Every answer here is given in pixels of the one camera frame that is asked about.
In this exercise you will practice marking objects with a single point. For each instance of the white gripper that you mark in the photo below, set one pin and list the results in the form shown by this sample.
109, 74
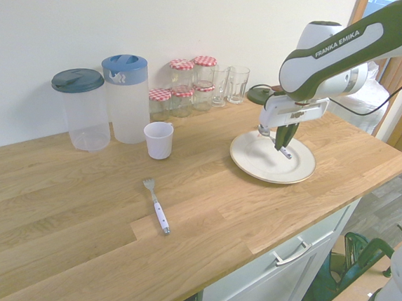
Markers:
281, 113

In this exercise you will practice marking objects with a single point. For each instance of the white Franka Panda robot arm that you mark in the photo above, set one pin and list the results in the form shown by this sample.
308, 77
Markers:
340, 50

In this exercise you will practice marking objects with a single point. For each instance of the white plate with gold rim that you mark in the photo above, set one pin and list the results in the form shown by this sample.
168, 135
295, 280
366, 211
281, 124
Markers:
257, 155

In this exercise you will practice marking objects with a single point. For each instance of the dark green round lid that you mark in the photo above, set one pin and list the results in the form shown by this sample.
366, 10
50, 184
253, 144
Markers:
258, 95

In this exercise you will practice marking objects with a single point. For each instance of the wide clear glass mug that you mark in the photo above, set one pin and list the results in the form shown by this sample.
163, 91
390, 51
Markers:
238, 85

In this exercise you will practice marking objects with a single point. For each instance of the slim clear drinking glass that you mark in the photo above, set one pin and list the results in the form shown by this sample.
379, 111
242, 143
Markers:
220, 87

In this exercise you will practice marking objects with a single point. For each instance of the glass jar red-checked lid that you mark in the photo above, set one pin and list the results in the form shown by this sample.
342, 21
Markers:
181, 101
205, 68
181, 72
203, 96
159, 102

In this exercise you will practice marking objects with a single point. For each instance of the white plastic bag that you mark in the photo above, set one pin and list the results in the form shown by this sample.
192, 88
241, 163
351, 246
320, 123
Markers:
370, 102

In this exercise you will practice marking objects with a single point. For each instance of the white plastic cup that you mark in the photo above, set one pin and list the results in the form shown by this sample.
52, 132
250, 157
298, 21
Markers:
157, 141

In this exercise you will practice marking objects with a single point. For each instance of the green bag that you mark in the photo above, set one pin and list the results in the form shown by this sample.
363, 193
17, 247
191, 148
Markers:
353, 262

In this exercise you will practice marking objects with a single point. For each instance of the white kitchen cabinet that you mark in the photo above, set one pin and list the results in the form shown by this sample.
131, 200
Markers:
281, 280

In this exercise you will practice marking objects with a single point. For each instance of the clear pitcher with blue lid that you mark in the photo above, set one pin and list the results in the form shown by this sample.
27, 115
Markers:
129, 102

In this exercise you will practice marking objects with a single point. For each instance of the clear pitcher with dark-teal lid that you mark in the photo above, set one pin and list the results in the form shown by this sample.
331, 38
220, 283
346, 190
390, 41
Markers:
84, 115

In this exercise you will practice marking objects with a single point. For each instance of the wooden door frame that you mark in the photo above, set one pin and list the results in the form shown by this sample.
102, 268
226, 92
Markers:
397, 100

